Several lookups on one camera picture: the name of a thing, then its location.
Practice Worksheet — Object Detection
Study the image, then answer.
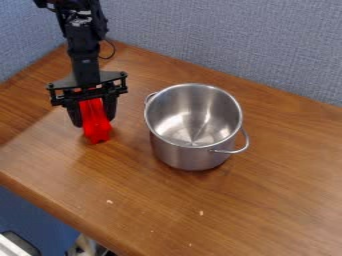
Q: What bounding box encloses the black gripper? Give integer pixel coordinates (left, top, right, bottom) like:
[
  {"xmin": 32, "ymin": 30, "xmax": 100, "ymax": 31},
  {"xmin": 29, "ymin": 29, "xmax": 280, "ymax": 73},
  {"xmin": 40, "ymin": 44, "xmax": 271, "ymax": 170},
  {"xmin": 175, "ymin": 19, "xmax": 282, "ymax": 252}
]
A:
[{"xmin": 47, "ymin": 58, "xmax": 128, "ymax": 127}]

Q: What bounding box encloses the red plastic block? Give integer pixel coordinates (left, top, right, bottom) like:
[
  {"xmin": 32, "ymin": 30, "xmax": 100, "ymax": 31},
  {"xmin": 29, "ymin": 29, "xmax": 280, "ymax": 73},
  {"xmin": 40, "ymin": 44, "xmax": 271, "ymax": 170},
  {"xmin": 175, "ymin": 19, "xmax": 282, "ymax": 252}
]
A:
[{"xmin": 79, "ymin": 98, "xmax": 111, "ymax": 144}]

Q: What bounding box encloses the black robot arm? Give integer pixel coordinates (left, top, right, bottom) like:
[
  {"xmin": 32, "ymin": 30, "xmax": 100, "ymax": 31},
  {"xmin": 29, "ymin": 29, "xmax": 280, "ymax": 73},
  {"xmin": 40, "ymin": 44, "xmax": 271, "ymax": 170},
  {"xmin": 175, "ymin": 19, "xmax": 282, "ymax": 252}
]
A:
[{"xmin": 33, "ymin": 0, "xmax": 128, "ymax": 127}]

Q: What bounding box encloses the stainless steel pot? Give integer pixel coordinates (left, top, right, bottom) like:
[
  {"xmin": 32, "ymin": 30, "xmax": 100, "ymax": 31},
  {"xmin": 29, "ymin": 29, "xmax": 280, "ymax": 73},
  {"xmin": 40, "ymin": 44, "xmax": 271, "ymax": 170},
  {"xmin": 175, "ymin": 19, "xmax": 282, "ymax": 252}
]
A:
[{"xmin": 144, "ymin": 83, "xmax": 250, "ymax": 171}]

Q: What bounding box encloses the grey object under table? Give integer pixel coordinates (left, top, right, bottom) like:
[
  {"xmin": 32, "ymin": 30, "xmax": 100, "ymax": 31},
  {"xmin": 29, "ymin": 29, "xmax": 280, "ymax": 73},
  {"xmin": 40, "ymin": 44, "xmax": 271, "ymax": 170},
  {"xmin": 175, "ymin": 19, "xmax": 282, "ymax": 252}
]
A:
[{"xmin": 0, "ymin": 232, "xmax": 41, "ymax": 256}]

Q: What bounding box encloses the black cable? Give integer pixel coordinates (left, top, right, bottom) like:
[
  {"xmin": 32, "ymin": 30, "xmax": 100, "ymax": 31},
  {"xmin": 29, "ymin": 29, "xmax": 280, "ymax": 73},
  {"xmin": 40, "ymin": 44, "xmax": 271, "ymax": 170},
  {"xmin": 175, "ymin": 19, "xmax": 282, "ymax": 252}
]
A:
[{"xmin": 97, "ymin": 38, "xmax": 117, "ymax": 61}]

